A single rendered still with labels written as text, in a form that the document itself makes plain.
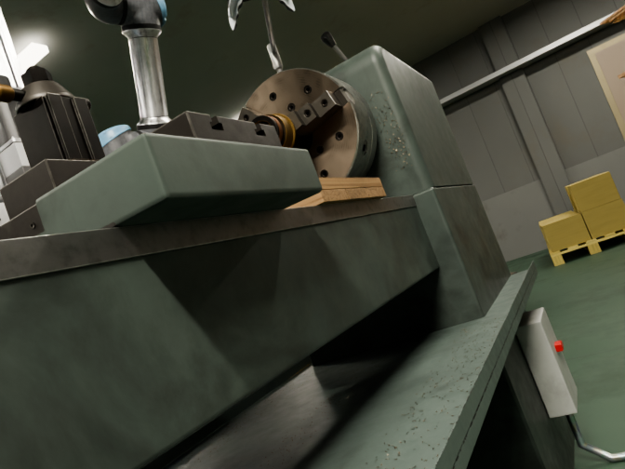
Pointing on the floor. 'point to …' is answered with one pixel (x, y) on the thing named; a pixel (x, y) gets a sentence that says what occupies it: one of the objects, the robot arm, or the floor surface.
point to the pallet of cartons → (586, 218)
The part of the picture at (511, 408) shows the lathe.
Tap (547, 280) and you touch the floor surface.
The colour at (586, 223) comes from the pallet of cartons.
